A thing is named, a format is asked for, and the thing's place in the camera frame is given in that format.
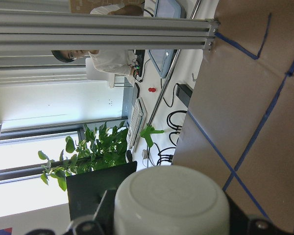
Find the blue teach pendant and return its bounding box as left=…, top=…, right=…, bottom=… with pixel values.
left=148, top=0, right=186, bottom=78

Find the black power adapter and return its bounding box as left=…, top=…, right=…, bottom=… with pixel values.
left=176, top=83, right=193, bottom=107

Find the green potted plant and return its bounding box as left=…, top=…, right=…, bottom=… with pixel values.
left=38, top=121, right=128, bottom=191

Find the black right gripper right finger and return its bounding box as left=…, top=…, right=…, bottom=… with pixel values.
left=225, top=193, right=249, bottom=235

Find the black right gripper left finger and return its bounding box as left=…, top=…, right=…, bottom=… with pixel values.
left=94, top=189, right=117, bottom=235

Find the pale green ikea cup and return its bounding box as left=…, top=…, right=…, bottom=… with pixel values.
left=114, top=165, right=230, bottom=235

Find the white keyboard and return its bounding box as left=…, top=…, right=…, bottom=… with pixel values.
left=126, top=97, right=147, bottom=152

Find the aluminium frame post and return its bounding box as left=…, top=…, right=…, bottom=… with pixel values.
left=0, top=10, right=219, bottom=51

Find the black computer monitor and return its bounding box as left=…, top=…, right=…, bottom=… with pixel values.
left=66, top=161, right=137, bottom=220

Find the person in white shirt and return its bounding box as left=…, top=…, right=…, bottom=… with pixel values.
left=52, top=49, right=137, bottom=84

